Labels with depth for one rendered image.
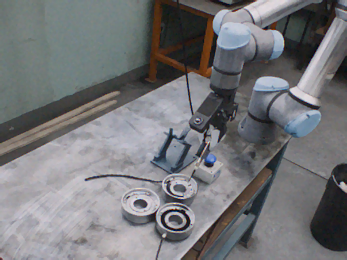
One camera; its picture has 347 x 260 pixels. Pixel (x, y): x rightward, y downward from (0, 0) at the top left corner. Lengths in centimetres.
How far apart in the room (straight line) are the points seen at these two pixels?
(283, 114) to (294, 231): 114
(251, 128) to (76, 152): 63
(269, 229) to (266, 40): 142
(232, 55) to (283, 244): 145
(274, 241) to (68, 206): 138
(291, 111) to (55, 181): 77
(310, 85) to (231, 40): 41
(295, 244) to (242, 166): 103
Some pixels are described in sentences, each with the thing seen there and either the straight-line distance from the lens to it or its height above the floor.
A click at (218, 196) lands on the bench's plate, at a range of 110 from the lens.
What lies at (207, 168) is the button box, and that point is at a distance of 112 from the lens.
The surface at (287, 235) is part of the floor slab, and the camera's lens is 220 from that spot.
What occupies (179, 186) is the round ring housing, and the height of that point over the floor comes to 82.
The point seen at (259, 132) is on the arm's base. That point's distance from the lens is 135.
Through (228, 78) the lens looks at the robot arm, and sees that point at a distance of 92.
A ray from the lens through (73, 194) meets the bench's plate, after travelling 106.
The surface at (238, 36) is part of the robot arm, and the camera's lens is 88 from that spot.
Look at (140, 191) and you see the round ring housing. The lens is 103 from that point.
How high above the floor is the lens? 155
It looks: 39 degrees down
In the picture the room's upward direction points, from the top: 11 degrees clockwise
